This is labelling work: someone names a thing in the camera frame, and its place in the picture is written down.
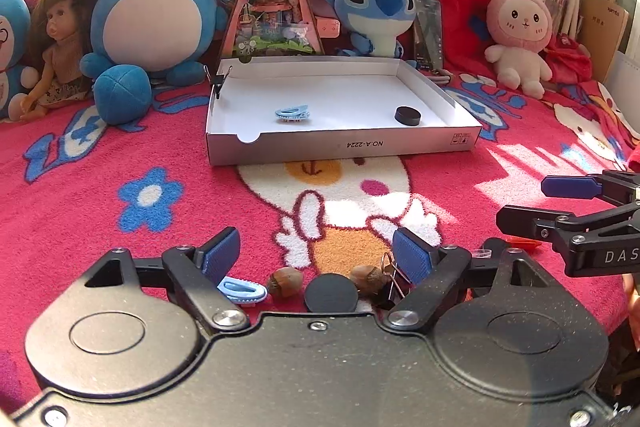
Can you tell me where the white cardboard box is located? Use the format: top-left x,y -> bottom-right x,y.
205,56 -> 483,167

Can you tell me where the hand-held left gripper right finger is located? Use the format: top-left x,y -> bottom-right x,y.
382,228 -> 556,333

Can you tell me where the round blue mouse plush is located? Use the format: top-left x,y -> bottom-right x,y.
79,0 -> 240,126

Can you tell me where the blue and white cat plush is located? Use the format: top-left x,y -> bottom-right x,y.
0,0 -> 39,120

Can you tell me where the black smartphone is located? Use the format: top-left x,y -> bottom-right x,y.
412,0 -> 445,72

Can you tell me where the brown hazelnut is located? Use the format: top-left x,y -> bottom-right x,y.
266,267 -> 304,299
348,264 -> 389,297

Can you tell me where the red cloth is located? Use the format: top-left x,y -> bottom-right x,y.
545,34 -> 594,83

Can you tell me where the red pen cap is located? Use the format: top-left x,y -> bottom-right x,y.
505,234 -> 544,249

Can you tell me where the black binder clip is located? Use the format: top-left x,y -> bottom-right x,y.
210,64 -> 235,100
372,252 -> 416,311

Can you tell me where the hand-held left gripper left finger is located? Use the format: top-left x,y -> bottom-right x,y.
82,227 -> 251,336

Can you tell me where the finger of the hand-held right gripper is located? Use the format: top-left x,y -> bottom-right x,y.
496,204 -> 603,254
542,169 -> 640,208

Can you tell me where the pink bunny plush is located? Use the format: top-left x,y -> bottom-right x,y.
484,0 -> 554,100

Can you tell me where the brown-haired doll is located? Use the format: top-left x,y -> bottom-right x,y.
7,0 -> 99,120

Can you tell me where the light blue hair clip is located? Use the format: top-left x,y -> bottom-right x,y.
217,277 -> 268,306
274,104 -> 312,126

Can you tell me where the blue alien plush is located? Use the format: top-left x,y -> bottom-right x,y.
300,0 -> 418,58

